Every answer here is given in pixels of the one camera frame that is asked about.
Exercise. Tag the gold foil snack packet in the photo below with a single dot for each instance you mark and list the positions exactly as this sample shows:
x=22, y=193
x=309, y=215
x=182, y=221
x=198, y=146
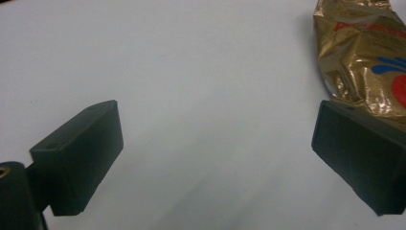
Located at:
x=360, y=54

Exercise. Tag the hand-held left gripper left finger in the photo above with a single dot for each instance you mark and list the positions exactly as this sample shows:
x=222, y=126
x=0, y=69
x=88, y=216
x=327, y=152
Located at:
x=79, y=159

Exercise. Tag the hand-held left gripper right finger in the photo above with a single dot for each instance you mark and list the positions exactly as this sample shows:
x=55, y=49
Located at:
x=357, y=153

